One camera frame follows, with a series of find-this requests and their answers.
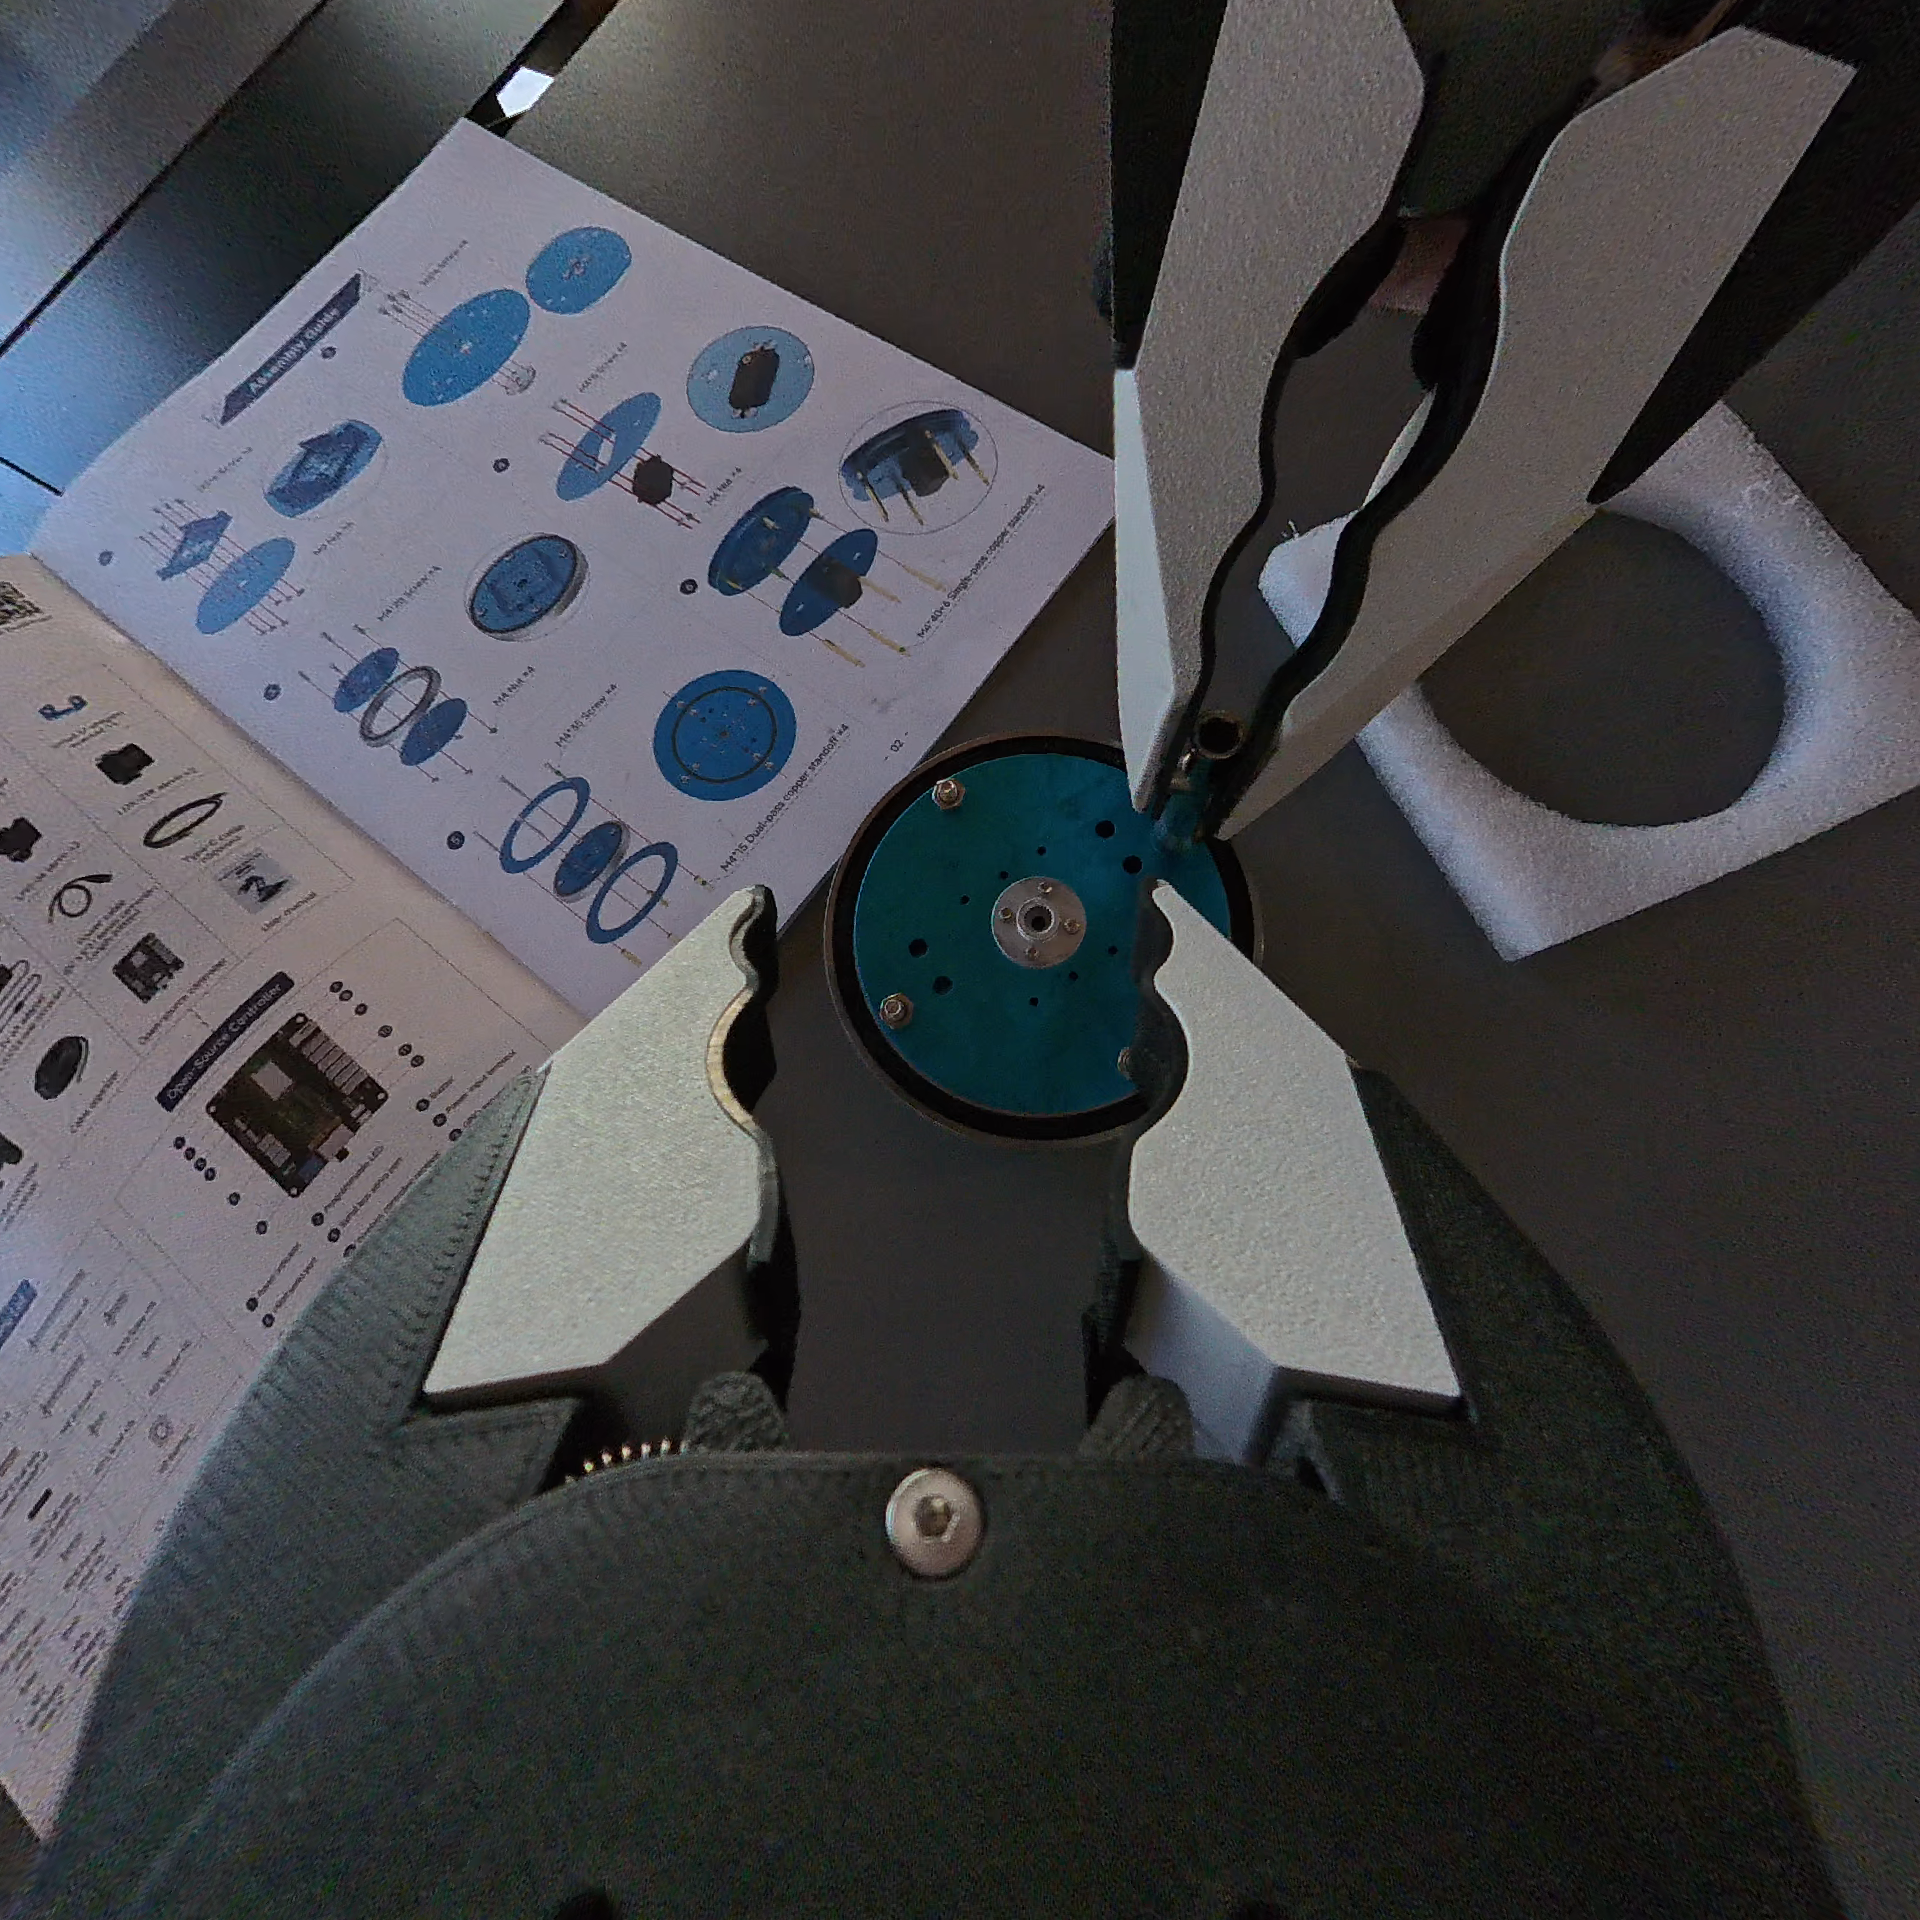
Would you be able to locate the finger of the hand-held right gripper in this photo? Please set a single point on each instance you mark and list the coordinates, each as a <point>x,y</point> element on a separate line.
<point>1228,301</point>
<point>1648,226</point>

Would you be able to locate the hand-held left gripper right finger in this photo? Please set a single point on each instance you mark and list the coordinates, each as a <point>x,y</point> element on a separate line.
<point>1295,1231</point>

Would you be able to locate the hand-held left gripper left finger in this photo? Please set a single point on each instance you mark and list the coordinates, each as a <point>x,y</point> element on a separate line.
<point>595,1231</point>

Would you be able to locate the small metal socket wrench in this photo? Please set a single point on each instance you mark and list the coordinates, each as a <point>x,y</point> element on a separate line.
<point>1213,733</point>

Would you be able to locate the blue round base plate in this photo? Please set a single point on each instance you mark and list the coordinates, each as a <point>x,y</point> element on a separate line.
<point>975,902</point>

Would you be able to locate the dark grey desk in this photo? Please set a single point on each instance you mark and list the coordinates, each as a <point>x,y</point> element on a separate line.
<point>1648,1129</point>

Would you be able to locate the person's right hand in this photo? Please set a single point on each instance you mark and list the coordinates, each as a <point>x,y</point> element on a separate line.
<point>1422,260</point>

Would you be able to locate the white foam square with hole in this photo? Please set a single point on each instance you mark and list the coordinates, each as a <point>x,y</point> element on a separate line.
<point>1811,719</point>

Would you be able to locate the white instruction booklet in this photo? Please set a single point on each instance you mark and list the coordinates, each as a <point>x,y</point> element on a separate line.
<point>449,676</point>

